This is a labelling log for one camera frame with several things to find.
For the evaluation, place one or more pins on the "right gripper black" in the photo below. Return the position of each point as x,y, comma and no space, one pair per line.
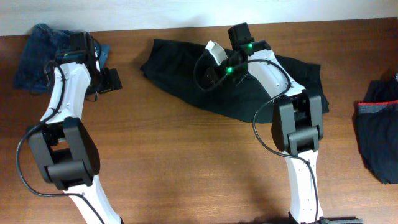
216,71

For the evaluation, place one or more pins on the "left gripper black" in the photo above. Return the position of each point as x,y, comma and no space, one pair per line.
111,80

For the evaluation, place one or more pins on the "black shorts garment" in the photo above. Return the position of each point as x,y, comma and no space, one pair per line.
170,67

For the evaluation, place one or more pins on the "blue denim jeans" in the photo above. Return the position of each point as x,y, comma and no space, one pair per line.
47,45

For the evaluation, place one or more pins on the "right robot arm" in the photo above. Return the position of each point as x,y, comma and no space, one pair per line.
297,119

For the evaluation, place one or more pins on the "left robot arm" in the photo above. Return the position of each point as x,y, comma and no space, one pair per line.
64,152

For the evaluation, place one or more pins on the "dark garment with red trim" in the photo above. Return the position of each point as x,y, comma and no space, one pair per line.
376,129

